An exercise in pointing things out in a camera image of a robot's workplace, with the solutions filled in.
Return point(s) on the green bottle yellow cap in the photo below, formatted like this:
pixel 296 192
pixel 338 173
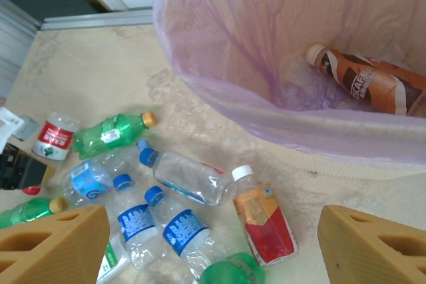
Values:
pixel 26 212
pixel 110 134
pixel 233 272

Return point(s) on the brown coffee bottle white cap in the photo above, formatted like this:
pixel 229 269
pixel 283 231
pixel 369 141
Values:
pixel 366 81

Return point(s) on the clear bottle dark blue label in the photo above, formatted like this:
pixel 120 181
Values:
pixel 136 224
pixel 184 232

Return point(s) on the purple plastic bin liner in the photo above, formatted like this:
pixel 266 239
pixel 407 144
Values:
pixel 299 131

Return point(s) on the clear bottle blue red label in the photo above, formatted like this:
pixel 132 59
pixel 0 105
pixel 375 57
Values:
pixel 193 177

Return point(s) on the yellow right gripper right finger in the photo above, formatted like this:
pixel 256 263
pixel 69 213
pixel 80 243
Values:
pixel 352 257

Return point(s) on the clear bottle red white label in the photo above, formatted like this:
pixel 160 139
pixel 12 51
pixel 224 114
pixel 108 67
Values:
pixel 55 137

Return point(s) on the translucent striped enclosure panel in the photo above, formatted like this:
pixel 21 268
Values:
pixel 13 48

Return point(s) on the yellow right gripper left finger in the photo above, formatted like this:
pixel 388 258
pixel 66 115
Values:
pixel 76 254

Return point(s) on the white bottle green label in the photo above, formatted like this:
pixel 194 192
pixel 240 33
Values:
pixel 113 264

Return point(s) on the large clear bottle light-blue label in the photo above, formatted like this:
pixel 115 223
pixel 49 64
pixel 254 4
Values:
pixel 86 181

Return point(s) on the orange red label bottle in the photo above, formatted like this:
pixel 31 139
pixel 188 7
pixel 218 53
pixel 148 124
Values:
pixel 266 230

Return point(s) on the aluminium table edge rail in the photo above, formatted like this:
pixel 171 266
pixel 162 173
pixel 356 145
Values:
pixel 100 19

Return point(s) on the beige plastic waste bin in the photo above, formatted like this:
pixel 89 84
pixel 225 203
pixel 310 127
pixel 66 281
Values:
pixel 266 14

